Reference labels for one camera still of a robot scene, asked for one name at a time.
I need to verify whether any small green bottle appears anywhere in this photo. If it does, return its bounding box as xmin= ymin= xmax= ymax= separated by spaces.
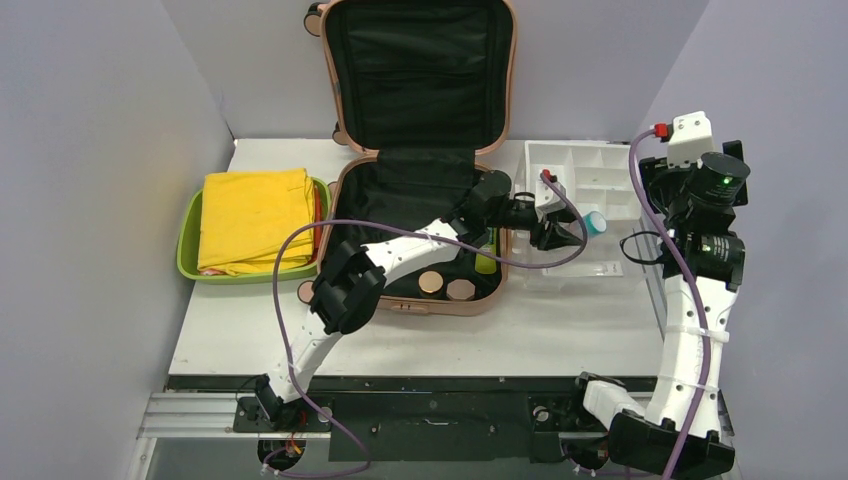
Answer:
xmin=474 ymin=228 xmax=499 ymax=276

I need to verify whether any octagonal pink jar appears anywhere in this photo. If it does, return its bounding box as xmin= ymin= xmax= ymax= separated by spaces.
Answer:
xmin=445 ymin=279 xmax=476 ymax=301

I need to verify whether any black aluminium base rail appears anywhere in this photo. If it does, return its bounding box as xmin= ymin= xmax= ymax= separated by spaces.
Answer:
xmin=137 ymin=374 xmax=733 ymax=480

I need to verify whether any white plastic drawer organizer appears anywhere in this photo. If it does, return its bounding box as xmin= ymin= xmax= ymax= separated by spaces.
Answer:
xmin=513 ymin=140 xmax=644 ymax=295

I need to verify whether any red snack bag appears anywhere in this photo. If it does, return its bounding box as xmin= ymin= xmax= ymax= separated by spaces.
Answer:
xmin=312 ymin=185 xmax=324 ymax=260

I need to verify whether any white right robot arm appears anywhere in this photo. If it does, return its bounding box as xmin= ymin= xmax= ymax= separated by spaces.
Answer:
xmin=563 ymin=140 xmax=751 ymax=479

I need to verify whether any white toothpaste box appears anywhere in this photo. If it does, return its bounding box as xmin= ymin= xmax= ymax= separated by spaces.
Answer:
xmin=567 ymin=261 xmax=626 ymax=278

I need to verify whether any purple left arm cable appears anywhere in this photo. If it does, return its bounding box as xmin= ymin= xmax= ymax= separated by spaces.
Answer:
xmin=261 ymin=182 xmax=590 ymax=480

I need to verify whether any white spray bottle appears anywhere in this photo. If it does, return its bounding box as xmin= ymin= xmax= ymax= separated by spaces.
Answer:
xmin=582 ymin=211 xmax=608 ymax=238

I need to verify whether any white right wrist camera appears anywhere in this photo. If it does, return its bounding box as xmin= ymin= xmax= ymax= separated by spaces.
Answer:
xmin=653 ymin=111 xmax=715 ymax=169

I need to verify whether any green plastic tray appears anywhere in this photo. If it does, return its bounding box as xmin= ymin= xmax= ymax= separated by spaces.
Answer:
xmin=176 ymin=177 xmax=335 ymax=285

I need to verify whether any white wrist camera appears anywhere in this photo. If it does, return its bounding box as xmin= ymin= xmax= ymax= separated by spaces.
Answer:
xmin=528 ymin=164 xmax=566 ymax=215
xmin=653 ymin=111 xmax=715 ymax=169

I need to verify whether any yellow box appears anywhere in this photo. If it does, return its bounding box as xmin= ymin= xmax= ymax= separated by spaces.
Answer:
xmin=197 ymin=168 xmax=320 ymax=277

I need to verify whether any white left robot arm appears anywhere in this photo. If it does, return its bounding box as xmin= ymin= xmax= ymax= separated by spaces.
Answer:
xmin=255 ymin=170 xmax=590 ymax=430

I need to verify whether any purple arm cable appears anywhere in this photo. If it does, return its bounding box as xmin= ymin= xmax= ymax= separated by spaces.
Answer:
xmin=569 ymin=129 xmax=713 ymax=480
xmin=261 ymin=182 xmax=590 ymax=480

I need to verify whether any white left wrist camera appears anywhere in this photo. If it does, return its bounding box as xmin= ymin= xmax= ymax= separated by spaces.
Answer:
xmin=528 ymin=164 xmax=566 ymax=215

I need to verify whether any pink hard-shell suitcase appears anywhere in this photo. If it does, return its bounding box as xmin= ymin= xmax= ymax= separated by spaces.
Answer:
xmin=297 ymin=0 xmax=520 ymax=317

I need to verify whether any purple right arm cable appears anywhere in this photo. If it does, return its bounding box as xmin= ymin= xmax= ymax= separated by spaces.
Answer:
xmin=569 ymin=129 xmax=713 ymax=480

